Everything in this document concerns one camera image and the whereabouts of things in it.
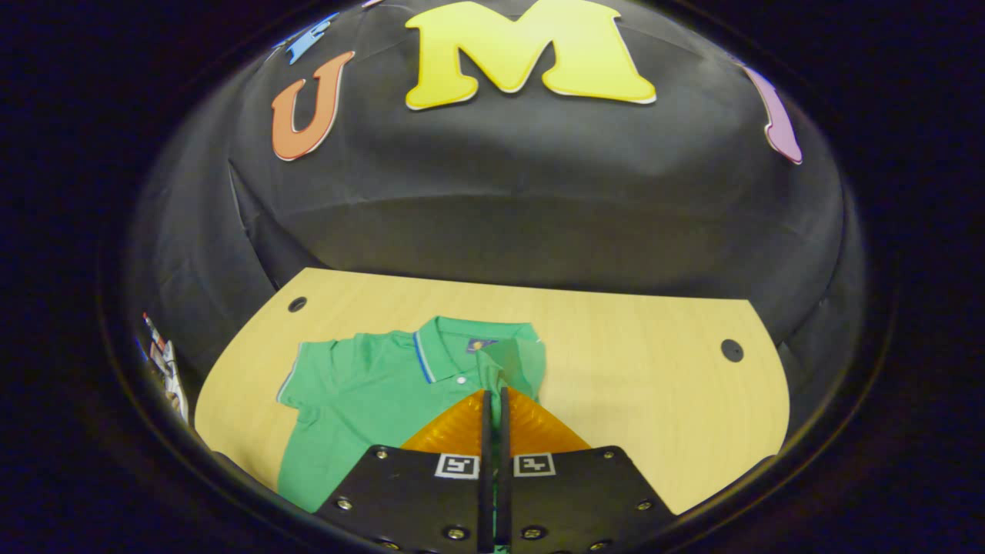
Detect black backdrop cloth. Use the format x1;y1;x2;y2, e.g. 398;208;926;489
127;0;866;455

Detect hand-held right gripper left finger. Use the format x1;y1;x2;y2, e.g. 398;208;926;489
316;389;494;554

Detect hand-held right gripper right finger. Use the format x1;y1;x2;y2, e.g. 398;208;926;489
496;387;678;554

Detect green T-shirt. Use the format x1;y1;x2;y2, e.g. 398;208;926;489
275;315;549;515

